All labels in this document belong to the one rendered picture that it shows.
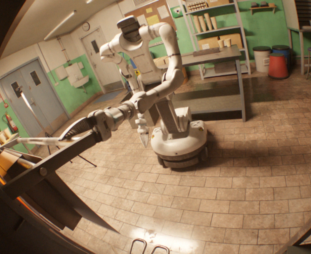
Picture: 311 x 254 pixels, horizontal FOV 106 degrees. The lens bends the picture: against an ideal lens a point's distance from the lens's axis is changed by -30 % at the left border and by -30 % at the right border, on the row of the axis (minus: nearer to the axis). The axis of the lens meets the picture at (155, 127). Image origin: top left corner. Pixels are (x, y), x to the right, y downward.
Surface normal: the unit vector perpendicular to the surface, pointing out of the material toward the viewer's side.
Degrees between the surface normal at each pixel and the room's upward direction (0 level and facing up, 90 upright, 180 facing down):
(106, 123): 90
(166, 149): 56
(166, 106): 99
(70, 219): 90
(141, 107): 90
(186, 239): 0
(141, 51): 110
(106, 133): 90
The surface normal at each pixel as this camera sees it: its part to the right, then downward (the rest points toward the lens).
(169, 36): -0.14, 0.55
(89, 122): 0.87, -0.05
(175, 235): -0.33, -0.80
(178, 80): 0.59, 0.20
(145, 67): -0.07, 0.82
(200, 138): 0.24, -0.17
